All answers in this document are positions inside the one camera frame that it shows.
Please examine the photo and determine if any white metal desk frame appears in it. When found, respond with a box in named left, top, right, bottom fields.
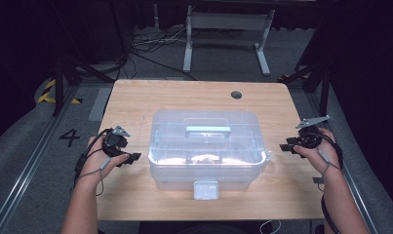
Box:
left=182, top=4, right=276, bottom=77

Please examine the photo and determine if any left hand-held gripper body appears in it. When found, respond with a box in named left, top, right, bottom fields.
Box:
left=100, top=125, right=132, bottom=159

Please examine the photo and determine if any grey right wrist lanyard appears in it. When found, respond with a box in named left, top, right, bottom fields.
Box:
left=316, top=147, right=344, bottom=178

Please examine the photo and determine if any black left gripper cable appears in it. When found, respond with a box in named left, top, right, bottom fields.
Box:
left=72, top=128, right=114, bottom=191

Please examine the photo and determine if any grey wrist lanyard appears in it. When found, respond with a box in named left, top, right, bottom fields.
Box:
left=74, top=156, right=112, bottom=197
left=316, top=147, right=344, bottom=178

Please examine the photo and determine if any clear plastic storage box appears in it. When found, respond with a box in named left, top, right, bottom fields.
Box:
left=147, top=109, right=269, bottom=201

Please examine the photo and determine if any black metal stand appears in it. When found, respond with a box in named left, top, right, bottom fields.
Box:
left=52, top=55, right=116, bottom=117
left=277, top=61, right=333, bottom=117

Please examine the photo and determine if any grey left wrist lanyard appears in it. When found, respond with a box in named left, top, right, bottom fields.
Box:
left=74, top=156, right=112, bottom=197

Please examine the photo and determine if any grey floor plate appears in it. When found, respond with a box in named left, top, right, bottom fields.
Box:
left=88, top=87, right=113, bottom=123

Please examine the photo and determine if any person's right hand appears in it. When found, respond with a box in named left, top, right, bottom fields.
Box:
left=293, top=127, right=344, bottom=178

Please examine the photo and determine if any thin white cable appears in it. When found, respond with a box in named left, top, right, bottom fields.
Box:
left=258, top=219, right=283, bottom=234

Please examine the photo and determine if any bundle of floor cables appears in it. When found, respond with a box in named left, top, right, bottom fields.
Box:
left=129, top=27, right=198, bottom=82

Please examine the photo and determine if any small white dropper bottle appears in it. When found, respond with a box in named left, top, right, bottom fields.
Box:
left=263, top=149, right=273, bottom=169

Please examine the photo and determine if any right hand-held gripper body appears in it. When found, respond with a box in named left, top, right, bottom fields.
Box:
left=293, top=114, right=332, bottom=151

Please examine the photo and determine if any person's left hand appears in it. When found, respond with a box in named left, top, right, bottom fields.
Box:
left=76, top=134, right=131, bottom=190

